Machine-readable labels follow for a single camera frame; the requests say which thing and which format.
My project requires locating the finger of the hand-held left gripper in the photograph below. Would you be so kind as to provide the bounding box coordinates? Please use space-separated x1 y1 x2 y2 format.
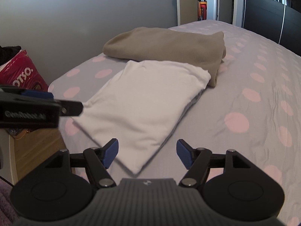
56 99 84 117
21 90 54 100

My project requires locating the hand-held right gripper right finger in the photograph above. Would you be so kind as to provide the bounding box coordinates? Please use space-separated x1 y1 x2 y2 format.
176 139 251 189

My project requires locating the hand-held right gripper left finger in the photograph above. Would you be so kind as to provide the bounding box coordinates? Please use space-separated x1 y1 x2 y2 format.
45 138 119 189

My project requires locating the white T-shirt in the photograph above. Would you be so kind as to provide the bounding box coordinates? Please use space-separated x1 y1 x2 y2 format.
72 60 211 176

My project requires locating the red plastic bag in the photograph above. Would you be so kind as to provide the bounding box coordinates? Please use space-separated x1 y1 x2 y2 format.
0 49 49 92

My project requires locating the wooden bedside table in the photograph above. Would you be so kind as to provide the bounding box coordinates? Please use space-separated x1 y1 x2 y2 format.
9 127 77 185

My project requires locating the black cloth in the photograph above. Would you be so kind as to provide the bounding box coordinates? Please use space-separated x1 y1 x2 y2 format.
0 45 22 66

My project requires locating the light grey folded garment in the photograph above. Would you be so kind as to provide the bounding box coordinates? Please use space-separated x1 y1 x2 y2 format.
179 82 210 120

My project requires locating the purple rug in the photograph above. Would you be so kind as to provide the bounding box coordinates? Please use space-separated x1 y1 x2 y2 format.
0 179 19 225

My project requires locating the grey pink-dotted bedsheet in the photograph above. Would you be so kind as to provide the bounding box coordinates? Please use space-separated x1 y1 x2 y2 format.
48 20 301 226

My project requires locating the beige folded garment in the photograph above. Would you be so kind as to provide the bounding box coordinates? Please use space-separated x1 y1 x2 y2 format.
103 27 227 87

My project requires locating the orange chair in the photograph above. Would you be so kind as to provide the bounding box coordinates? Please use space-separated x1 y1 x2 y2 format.
198 1 207 20

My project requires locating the beige room door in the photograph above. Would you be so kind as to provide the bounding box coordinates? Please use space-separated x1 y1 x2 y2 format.
175 0 198 25

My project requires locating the dark sliding-door wardrobe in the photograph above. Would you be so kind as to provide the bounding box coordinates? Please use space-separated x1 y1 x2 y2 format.
243 0 301 57

